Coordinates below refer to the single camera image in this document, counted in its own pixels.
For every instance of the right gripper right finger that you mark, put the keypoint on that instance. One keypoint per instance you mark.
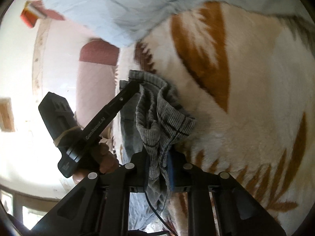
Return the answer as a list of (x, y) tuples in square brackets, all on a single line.
[(218, 204)]

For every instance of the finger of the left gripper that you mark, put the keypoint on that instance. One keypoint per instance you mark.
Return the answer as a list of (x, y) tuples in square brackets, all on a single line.
[(120, 100)]

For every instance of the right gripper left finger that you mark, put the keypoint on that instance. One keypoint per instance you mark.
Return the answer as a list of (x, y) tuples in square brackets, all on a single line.
[(98, 206)]

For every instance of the blue denim jeans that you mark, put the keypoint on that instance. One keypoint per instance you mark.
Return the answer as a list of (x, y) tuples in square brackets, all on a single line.
[(154, 120)]

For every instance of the person's left hand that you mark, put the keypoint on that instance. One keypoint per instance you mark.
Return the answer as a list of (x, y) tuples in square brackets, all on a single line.
[(103, 152)]

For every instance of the pink cylindrical bolster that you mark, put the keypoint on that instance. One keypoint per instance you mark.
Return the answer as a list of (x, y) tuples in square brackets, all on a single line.
[(95, 85)]

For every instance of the light blue pillow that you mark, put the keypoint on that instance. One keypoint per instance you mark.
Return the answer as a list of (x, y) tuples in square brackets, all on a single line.
[(122, 22)]

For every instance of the red yellow books stack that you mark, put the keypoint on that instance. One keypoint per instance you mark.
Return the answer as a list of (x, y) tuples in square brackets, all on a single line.
[(31, 14)]

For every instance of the pink padded headboard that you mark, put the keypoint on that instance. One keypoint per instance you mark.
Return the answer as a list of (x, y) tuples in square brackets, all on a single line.
[(48, 13)]

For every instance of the leaf pattern bed blanket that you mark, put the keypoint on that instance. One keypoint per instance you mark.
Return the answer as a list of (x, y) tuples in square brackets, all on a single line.
[(248, 79)]

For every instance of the wall switch plate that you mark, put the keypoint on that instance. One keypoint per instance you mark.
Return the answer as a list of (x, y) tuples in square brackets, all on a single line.
[(6, 115)]

